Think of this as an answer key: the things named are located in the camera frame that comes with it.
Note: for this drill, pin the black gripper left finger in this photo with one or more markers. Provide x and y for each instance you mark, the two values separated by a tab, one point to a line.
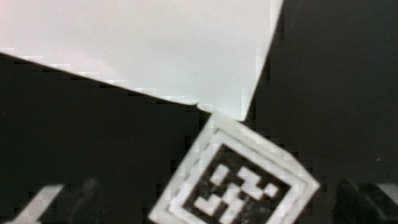
64	204

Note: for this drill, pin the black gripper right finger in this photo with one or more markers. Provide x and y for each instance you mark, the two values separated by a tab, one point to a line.
366	203

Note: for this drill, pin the white flat base plate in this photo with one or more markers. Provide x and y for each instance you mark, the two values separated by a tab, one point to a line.
174	48

